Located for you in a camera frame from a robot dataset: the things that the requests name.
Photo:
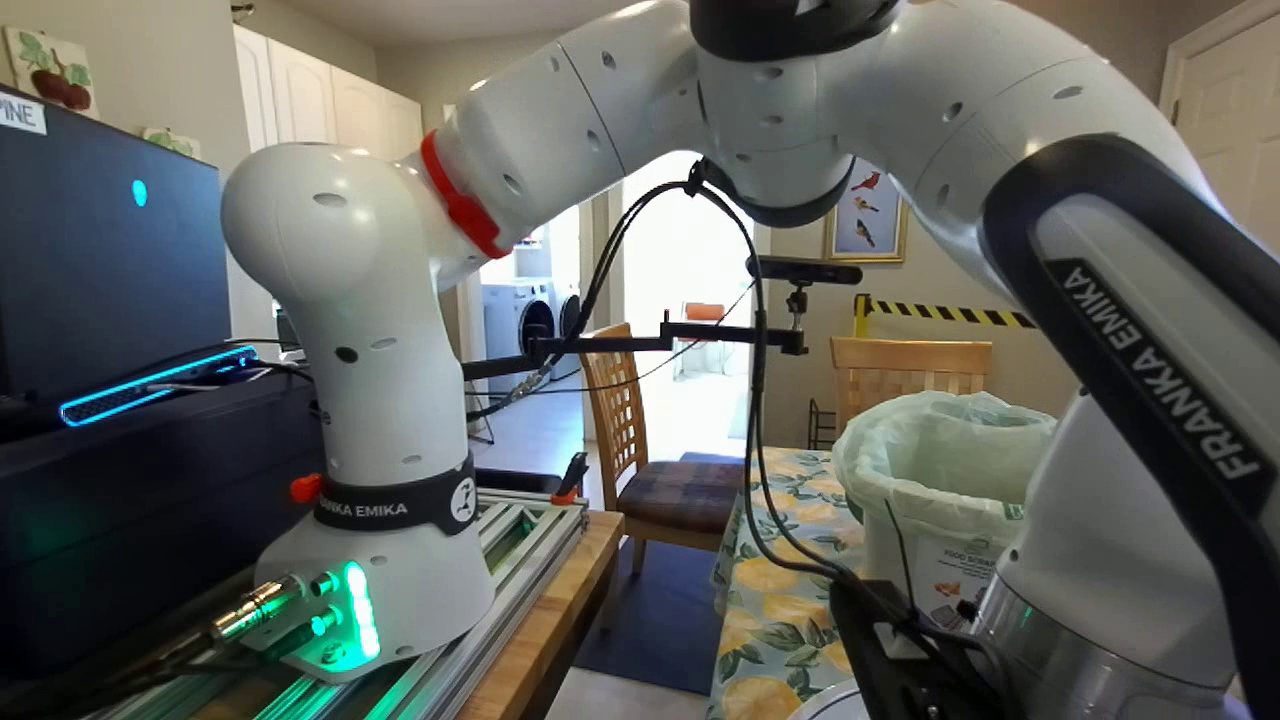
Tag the wooden lattice chair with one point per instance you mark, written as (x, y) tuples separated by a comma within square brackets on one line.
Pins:
[(904, 374)]

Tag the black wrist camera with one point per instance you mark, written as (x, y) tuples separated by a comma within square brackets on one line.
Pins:
[(904, 654)]

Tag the lemon print tablecloth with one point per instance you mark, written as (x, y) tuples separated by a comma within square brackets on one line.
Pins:
[(785, 587)]

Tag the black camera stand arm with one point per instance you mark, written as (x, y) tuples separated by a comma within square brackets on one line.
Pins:
[(624, 341)]

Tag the orange bowl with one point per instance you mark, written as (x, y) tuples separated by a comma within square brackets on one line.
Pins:
[(705, 311)]

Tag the yellow black barrier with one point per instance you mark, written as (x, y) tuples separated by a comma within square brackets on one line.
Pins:
[(947, 314)]

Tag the black stereo camera bar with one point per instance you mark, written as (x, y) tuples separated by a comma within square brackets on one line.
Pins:
[(801, 268)]

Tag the wooden workbench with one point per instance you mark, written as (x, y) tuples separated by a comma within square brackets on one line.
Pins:
[(545, 625)]

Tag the wooden chair with cushion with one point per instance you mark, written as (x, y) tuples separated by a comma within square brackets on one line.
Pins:
[(667, 485)]

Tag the aluminium rail base plate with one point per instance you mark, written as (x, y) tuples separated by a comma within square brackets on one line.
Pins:
[(522, 544)]

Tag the white washing machine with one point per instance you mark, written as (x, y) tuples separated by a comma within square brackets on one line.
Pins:
[(515, 325)]

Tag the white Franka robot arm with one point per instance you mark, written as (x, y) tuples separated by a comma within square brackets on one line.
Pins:
[(934, 123)]

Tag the framed bird picture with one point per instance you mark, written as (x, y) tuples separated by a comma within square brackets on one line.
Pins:
[(866, 221)]

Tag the black case with blue light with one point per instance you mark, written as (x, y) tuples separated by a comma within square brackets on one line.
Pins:
[(132, 507)]

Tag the black computer monitor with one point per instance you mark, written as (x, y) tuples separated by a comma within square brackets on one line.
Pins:
[(92, 264)]

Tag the white door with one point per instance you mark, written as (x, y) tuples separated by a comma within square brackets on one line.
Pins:
[(1234, 123)]

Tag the small fruit wall picture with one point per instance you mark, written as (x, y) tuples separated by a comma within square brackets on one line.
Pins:
[(53, 65)]

